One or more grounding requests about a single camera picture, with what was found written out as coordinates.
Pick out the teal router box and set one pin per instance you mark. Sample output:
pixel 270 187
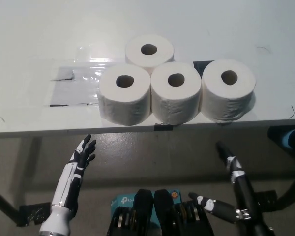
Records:
pixel 120 200

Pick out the black and blue table bracket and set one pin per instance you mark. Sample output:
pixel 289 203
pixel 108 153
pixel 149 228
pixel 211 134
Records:
pixel 275 135

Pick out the small black tape strip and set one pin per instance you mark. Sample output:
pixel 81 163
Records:
pixel 163 127

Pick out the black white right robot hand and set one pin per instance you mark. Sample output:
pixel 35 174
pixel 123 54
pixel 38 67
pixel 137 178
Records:
pixel 245 196

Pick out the black tape square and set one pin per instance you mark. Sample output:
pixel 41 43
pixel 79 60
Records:
pixel 199 65

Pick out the clear glossy tape patch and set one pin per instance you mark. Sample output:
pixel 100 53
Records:
pixel 71 93

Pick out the white toilet paper roll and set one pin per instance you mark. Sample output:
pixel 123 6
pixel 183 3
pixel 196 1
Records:
pixel 174 103
pixel 226 103
pixel 163 52
pixel 123 105

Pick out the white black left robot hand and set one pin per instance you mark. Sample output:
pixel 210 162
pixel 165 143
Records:
pixel 75 169

